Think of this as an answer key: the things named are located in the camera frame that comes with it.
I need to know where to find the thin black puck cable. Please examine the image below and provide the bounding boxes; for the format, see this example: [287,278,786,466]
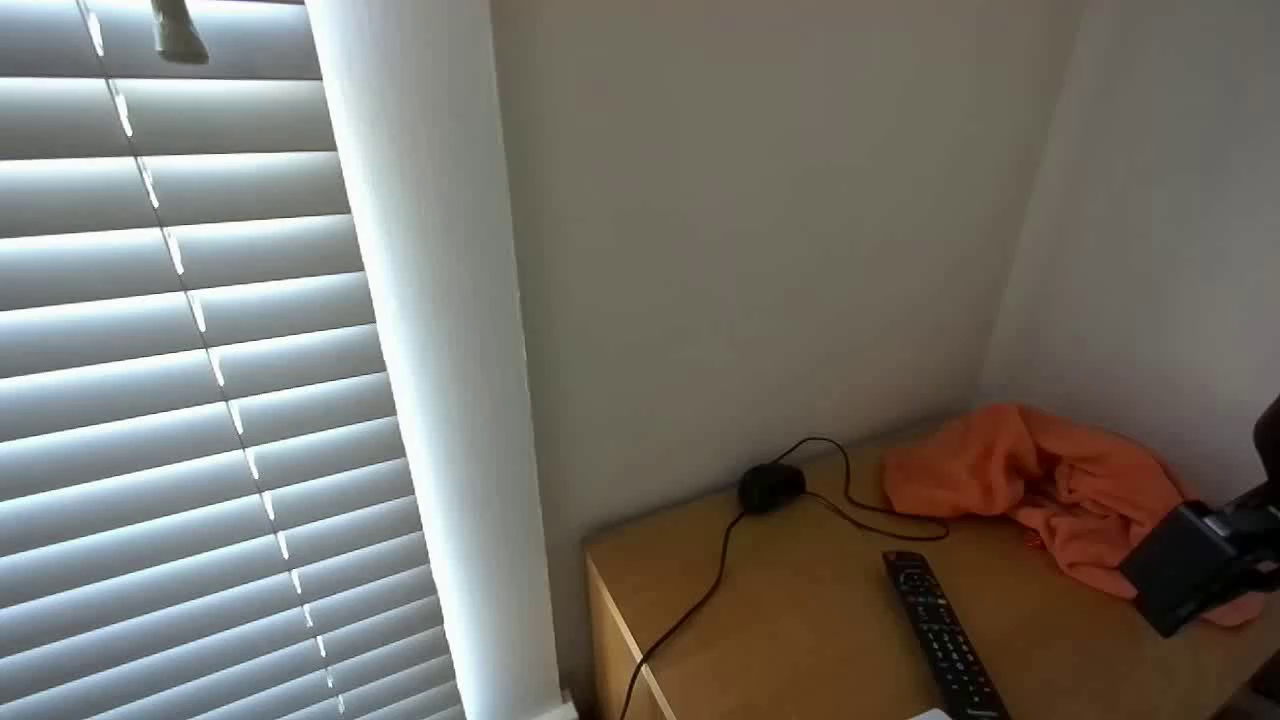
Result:
[613,433,951,720]

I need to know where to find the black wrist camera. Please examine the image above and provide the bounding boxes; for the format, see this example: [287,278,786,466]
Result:
[1118,501,1247,639]

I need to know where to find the light wooden cabinet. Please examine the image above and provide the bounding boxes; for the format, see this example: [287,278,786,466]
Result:
[579,416,1280,720]

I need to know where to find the black remote control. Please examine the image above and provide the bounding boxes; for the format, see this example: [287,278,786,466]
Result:
[881,548,1014,720]

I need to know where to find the white window frame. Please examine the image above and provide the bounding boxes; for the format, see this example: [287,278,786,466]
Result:
[301,0,586,720]

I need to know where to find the orange towel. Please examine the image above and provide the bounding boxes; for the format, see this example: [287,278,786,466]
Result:
[877,398,1270,630]

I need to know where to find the black round puck device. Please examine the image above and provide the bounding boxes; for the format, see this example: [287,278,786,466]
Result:
[736,458,807,521]

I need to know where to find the grey blind wand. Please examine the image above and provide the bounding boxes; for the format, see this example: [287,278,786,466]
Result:
[148,0,214,66]

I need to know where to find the white window blinds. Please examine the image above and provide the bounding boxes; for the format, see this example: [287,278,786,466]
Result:
[0,0,467,720]

